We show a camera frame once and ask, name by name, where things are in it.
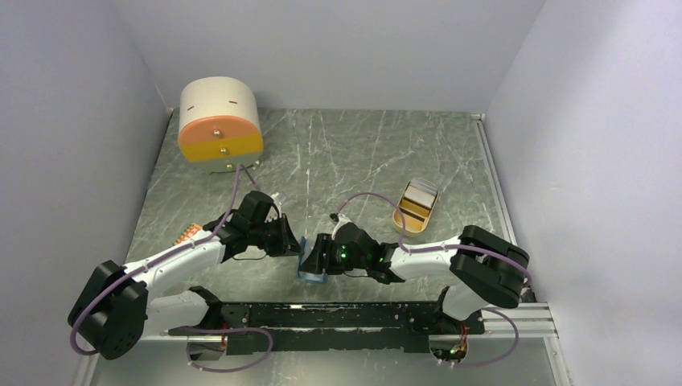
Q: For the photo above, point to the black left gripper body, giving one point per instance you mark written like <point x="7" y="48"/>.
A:
<point x="269" y="235"/>

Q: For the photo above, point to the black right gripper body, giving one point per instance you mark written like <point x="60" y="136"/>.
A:
<point x="339" y="260"/>

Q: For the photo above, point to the blue leather card holder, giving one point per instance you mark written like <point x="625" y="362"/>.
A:
<point x="308" y="269"/>

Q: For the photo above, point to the stack of credit cards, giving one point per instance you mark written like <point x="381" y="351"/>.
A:
<point x="419" y="198"/>

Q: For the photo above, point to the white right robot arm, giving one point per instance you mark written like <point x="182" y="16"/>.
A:
<point x="487" y="270"/>

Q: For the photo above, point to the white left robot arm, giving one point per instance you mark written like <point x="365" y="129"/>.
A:
<point x="121" y="304"/>

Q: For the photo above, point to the orange patterned card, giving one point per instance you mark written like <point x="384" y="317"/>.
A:
<point x="188" y="233"/>

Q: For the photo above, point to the beige oval card tray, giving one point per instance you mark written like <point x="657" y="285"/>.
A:
<point x="414" y="226"/>

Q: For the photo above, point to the cream drawer box orange front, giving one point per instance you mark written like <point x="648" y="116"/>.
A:
<point x="219" y="125"/>

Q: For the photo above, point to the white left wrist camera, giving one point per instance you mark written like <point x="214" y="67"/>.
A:
<point x="279" y="199"/>

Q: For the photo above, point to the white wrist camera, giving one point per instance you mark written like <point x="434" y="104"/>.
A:
<point x="279" y="199"/>
<point x="339" y="220"/>

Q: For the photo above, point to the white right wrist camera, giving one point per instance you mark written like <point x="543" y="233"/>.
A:
<point x="339" y="220"/>

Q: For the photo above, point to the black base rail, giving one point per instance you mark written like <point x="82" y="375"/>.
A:
<point x="339" y="325"/>

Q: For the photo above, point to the aluminium frame rail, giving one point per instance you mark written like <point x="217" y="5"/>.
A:
<point x="532" y="320"/>

